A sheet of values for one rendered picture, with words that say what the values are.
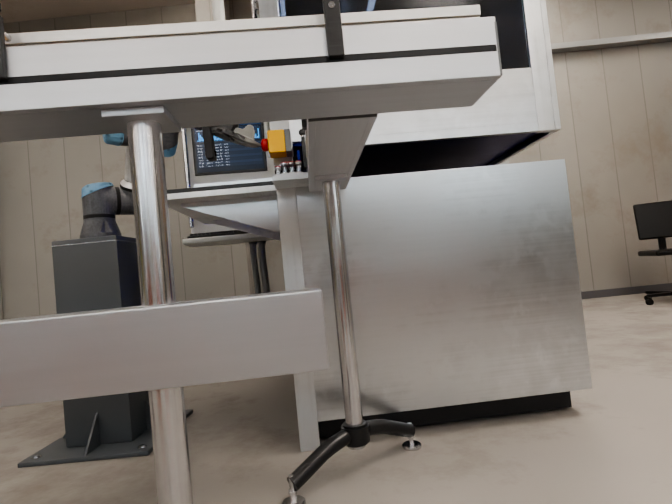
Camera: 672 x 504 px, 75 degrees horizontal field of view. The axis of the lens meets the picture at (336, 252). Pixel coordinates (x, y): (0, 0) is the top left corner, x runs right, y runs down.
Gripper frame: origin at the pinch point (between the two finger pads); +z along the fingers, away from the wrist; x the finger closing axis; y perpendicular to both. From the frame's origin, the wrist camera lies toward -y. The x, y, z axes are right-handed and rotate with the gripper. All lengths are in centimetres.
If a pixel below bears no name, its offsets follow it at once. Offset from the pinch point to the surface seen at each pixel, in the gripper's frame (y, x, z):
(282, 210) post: -16.0, 5.5, 14.1
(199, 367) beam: -50, -75, 19
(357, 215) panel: -9.1, 5.5, 38.1
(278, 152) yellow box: -0.2, -3.1, 7.7
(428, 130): 27, 6, 51
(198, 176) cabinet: -3, 106, -46
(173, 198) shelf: -24.2, 7.0, -21.0
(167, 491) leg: -69, -73, 20
